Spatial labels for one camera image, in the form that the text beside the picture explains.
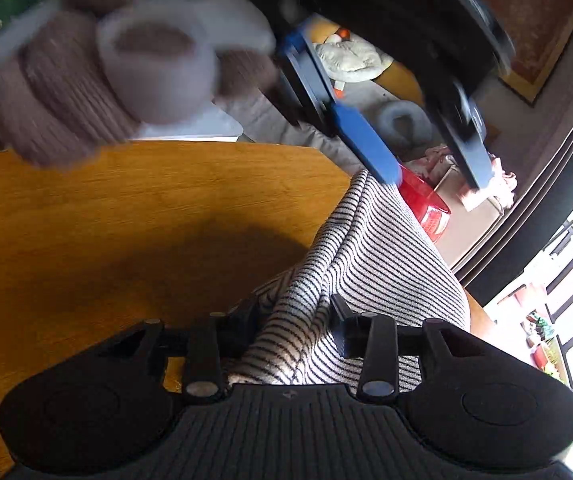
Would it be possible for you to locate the grey striped knit garment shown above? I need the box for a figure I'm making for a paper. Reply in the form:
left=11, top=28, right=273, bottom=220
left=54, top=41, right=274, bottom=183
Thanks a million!
left=228, top=170, right=470, bottom=388

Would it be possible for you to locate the pink clothes pile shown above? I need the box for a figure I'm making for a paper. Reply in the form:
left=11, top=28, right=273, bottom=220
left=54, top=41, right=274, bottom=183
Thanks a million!
left=411, top=144, right=519, bottom=212

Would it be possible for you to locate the grey neck pillow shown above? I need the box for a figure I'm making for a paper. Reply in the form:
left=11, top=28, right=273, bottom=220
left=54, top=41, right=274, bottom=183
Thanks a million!
left=375, top=101, right=433, bottom=152

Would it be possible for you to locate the white goose plush toy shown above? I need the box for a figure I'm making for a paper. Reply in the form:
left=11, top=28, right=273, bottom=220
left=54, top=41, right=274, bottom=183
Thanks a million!
left=314, top=34, right=393, bottom=98

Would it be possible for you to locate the grey covered sofa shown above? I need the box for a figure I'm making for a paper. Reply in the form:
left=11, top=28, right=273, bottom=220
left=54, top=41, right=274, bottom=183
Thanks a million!
left=216, top=69, right=437, bottom=176

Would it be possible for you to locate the red round stool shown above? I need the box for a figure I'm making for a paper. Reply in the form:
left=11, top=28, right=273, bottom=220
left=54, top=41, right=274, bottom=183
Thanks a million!
left=398, top=166, right=451, bottom=243

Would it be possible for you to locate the red framed picture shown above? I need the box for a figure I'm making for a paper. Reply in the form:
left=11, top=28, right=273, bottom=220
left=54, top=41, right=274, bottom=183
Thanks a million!
left=485, top=0, right=573, bottom=105

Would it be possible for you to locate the beige cabinet box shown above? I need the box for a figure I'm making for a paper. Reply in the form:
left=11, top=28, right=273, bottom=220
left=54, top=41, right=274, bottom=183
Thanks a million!
left=435, top=168, right=503, bottom=271

